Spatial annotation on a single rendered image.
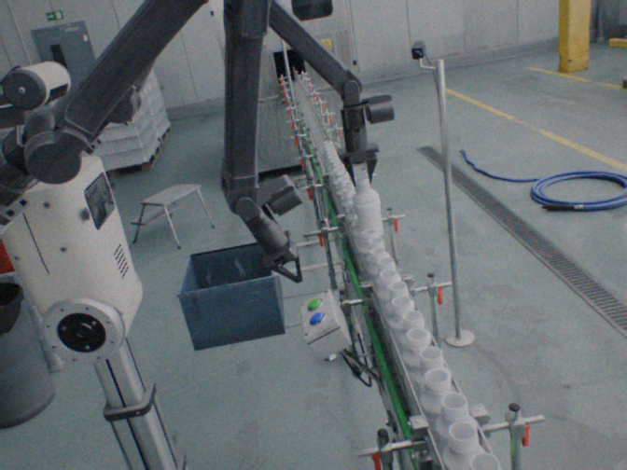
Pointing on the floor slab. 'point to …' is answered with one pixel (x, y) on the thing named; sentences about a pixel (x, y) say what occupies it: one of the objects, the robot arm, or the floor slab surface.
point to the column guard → (573, 35)
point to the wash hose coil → (567, 179)
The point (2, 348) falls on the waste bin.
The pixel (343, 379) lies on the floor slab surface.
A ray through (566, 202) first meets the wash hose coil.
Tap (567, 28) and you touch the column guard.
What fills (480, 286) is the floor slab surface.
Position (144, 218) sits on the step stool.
